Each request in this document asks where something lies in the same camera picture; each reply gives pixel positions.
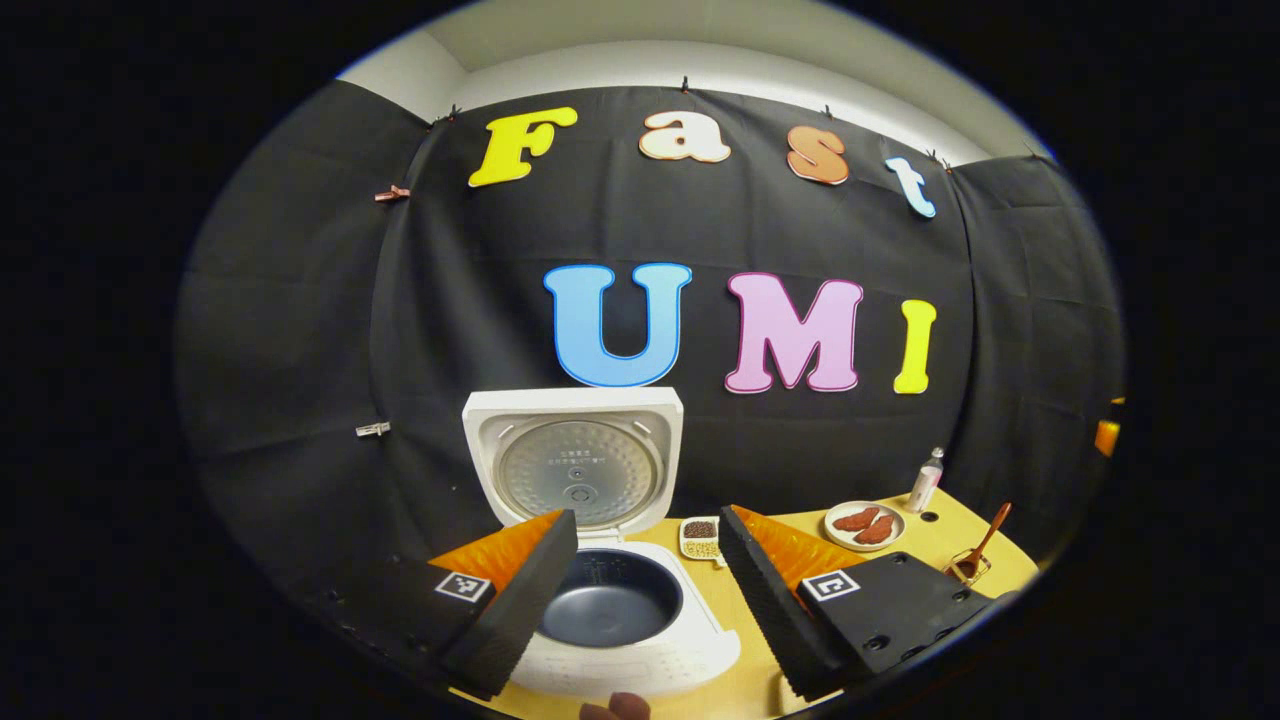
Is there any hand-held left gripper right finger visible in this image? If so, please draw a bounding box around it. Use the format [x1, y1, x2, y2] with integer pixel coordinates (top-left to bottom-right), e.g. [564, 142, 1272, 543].
[718, 505, 1001, 703]

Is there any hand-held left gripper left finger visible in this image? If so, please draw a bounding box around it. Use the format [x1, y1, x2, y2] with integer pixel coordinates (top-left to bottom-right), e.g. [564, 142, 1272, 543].
[300, 508, 581, 701]

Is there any white rice cooker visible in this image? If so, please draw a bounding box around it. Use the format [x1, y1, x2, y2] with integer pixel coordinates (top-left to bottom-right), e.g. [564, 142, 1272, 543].
[462, 387, 743, 701]

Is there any brown wooden spoon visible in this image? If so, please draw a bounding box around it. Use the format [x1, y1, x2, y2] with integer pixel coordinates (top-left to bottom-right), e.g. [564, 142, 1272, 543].
[953, 502, 1013, 581]

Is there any clear glass chopstick holder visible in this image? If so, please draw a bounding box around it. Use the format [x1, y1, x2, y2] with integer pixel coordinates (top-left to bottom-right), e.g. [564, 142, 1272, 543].
[943, 548, 993, 588]

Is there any white divided bean dish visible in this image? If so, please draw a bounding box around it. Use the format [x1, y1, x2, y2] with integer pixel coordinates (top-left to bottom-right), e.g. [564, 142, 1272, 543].
[678, 515, 723, 563]

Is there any white round plate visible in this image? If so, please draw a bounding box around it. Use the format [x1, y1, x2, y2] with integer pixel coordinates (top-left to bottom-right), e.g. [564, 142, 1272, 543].
[824, 500, 907, 553]

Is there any small clear bottle pink label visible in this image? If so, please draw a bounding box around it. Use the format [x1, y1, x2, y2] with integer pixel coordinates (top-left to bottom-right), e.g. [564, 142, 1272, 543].
[908, 447, 945, 513]

